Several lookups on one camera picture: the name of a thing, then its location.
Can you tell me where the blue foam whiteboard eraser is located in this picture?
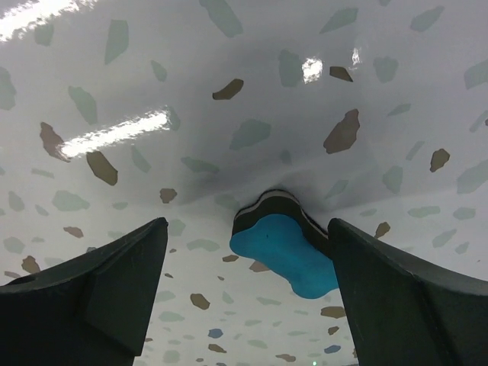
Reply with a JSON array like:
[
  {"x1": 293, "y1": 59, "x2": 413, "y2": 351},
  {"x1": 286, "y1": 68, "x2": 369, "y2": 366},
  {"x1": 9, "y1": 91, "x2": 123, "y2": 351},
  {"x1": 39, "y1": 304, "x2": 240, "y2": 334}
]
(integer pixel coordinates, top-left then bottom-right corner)
[{"x1": 230, "y1": 189, "x2": 339, "y2": 299}]

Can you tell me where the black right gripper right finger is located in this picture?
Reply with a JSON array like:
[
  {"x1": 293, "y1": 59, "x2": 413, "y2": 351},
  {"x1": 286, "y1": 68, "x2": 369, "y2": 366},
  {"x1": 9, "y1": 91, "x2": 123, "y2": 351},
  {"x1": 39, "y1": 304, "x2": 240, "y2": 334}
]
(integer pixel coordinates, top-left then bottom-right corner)
[{"x1": 328, "y1": 219, "x2": 487, "y2": 365}]

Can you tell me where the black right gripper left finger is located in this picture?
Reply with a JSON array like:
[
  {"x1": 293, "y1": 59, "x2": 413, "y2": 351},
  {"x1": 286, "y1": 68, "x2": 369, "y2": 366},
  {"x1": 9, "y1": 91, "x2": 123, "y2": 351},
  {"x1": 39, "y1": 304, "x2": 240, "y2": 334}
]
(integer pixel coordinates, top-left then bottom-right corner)
[{"x1": 1, "y1": 217, "x2": 168, "y2": 365}]

